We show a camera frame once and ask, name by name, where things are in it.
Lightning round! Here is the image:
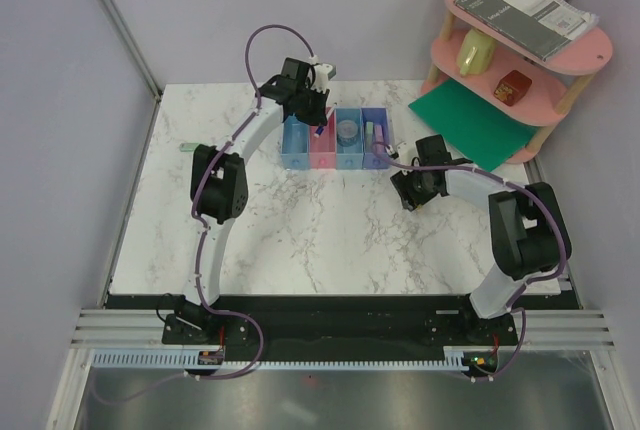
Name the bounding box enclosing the pink three-tier shelf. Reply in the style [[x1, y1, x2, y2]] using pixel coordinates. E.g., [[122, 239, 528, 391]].
[[421, 0, 613, 164]]

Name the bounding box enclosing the pink drawer box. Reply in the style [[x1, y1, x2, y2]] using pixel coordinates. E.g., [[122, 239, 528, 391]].
[[309, 112, 336, 169]]

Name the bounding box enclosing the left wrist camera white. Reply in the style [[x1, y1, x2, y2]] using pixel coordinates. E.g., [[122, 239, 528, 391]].
[[311, 63, 336, 93]]

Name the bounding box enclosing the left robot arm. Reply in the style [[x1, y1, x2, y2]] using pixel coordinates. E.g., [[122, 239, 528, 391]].
[[174, 56, 336, 343]]

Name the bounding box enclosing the pink highlighter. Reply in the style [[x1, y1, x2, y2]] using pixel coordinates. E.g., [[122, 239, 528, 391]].
[[372, 124, 386, 154]]

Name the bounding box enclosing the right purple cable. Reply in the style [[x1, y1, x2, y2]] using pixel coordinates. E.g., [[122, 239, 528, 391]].
[[369, 143, 574, 382]]

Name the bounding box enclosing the green folder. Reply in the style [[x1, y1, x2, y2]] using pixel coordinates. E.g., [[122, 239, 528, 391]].
[[409, 79, 535, 171]]

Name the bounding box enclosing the small green highlighter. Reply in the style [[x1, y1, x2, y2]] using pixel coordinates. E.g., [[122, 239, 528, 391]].
[[179, 143, 198, 152]]

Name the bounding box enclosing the teal blue drawer box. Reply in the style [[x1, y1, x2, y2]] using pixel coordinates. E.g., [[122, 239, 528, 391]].
[[335, 107, 364, 170]]

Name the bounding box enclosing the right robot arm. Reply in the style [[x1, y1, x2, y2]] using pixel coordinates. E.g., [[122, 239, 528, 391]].
[[382, 135, 572, 344]]

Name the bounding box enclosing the long green highlighter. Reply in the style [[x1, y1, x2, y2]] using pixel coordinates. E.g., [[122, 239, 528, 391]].
[[364, 121, 375, 153]]

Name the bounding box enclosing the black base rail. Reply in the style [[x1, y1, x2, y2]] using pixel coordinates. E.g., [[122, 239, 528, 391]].
[[104, 292, 584, 362]]

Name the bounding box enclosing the white cable duct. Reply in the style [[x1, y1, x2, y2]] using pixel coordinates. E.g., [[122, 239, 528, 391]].
[[91, 348, 471, 372]]

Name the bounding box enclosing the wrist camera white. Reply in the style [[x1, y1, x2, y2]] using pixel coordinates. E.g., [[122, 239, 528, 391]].
[[385, 142, 408, 164], [311, 63, 336, 93]]

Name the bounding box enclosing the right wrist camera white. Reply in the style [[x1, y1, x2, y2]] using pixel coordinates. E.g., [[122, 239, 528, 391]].
[[385, 142, 408, 164]]

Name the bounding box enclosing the red brown cube box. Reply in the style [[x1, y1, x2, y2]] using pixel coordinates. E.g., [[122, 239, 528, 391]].
[[494, 70, 532, 106]]

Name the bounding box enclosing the purple cable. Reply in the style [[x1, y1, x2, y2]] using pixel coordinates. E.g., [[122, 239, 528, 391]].
[[89, 24, 321, 406], [369, 143, 574, 382]]

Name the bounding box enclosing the blue whiteboard marker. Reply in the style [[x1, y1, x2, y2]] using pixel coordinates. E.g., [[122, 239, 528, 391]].
[[313, 108, 334, 138]]

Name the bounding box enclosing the jar of rubber bands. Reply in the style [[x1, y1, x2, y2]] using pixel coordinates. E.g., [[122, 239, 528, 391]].
[[336, 119, 359, 147]]

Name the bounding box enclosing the light blue drawer box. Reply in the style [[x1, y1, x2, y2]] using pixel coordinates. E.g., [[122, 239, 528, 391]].
[[280, 116, 311, 171]]

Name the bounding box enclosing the purple drawer box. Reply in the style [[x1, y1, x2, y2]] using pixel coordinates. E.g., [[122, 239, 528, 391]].
[[361, 107, 392, 170]]

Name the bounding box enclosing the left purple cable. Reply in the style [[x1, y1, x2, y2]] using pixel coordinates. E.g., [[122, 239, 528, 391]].
[[89, 24, 321, 406]]

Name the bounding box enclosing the grey setup guide booklet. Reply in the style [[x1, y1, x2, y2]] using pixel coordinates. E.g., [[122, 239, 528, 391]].
[[455, 0, 599, 61]]

